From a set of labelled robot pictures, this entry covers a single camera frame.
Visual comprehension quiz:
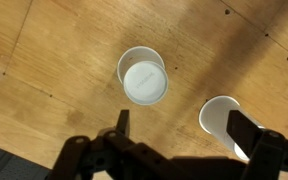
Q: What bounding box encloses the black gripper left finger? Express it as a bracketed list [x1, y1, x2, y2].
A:
[45, 109, 185, 180]

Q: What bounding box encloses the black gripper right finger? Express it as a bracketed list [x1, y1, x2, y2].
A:
[226, 109, 288, 180]

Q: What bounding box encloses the large white paper cup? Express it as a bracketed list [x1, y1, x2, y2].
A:
[198, 95, 267, 163]

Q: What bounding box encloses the tall white paper cup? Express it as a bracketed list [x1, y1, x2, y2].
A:
[116, 45, 169, 106]

